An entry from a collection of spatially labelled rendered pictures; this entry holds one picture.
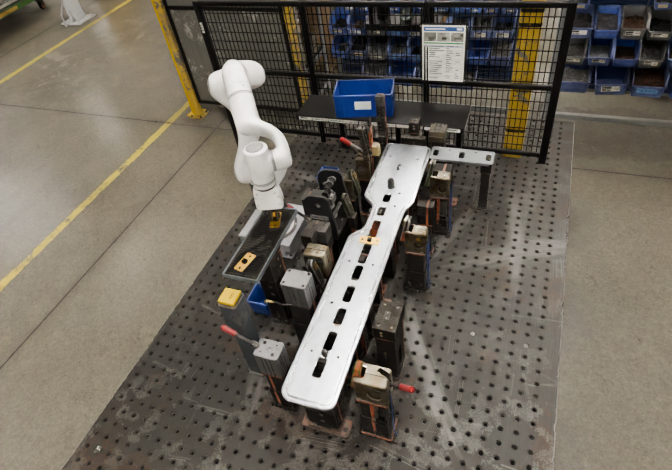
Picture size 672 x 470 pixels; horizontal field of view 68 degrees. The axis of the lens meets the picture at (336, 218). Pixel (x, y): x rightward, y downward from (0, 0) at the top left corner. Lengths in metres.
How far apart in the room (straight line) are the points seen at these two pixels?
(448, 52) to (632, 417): 1.93
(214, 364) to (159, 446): 0.35
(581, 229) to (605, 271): 0.36
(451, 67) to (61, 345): 2.79
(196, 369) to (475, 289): 1.20
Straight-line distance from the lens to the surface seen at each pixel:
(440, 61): 2.63
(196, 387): 2.14
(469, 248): 2.38
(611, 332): 3.11
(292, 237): 2.38
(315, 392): 1.65
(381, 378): 1.58
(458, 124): 2.57
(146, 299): 3.52
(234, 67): 1.89
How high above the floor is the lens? 2.44
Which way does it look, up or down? 43 degrees down
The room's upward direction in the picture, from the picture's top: 10 degrees counter-clockwise
